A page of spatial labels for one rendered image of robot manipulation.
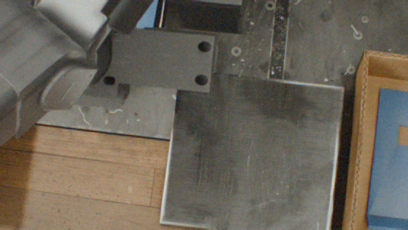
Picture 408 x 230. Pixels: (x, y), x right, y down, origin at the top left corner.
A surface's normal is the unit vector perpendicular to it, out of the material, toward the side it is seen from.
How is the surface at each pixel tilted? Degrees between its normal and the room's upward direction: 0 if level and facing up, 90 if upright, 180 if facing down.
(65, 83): 90
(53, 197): 0
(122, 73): 25
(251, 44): 0
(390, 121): 0
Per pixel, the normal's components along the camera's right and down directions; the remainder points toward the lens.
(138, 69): -0.08, 0.17
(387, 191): -0.04, -0.25
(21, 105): 0.76, 0.62
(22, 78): 0.21, -0.52
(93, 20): -0.27, 0.03
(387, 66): -0.12, 0.96
